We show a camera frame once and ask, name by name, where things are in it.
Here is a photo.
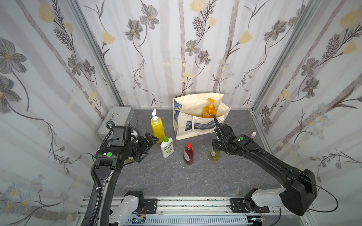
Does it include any yellow-green dish soap red cap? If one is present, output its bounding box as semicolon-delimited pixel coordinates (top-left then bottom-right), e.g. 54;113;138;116
209;147;220;162

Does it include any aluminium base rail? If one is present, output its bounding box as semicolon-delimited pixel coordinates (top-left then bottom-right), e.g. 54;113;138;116
72;196;314;226

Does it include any small pink white-capped jar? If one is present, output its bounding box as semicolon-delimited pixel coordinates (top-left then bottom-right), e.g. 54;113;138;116
250;131;257;139

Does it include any red dish soap bottle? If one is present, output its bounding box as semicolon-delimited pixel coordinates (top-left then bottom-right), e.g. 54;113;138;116
183;143;194;165

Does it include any large yellow pump soap bottle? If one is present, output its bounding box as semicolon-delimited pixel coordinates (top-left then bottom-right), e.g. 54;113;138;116
150;109;165;143

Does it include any silver metal case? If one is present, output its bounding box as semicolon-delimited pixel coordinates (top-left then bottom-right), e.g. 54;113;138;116
97;106;138;140

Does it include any orange pump soap bottle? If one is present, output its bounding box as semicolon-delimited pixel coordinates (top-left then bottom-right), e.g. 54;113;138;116
202;98;217;118

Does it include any cream starry night tote bag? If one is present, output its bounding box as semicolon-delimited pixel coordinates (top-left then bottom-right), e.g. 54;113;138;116
173;93;231;140

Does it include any white bottle green cap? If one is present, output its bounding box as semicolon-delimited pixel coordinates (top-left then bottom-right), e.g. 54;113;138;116
160;136;174;158

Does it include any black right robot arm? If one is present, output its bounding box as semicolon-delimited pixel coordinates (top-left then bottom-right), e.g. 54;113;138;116
212;119;317;216

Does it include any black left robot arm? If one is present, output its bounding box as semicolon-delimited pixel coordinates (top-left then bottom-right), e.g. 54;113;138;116
81;132;159;226

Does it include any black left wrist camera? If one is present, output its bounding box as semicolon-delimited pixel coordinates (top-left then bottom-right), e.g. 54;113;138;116
110;126;133;147

